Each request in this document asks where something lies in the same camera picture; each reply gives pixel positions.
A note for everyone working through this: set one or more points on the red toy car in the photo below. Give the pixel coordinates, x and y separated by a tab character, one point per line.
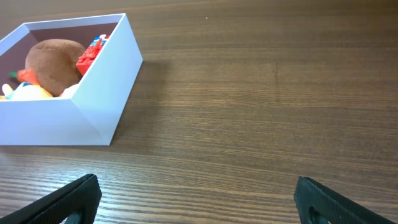
87	58

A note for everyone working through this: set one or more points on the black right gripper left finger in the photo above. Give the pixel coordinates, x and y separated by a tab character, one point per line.
76	202

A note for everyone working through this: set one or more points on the white box pink interior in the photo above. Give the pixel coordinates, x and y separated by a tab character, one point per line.
91	114

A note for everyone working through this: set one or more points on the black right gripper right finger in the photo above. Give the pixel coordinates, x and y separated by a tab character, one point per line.
318	204

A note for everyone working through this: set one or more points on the brown plush toy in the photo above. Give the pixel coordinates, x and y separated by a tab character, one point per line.
54	63

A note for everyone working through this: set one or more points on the blue yellow duck toy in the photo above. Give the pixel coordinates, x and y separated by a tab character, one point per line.
28	89

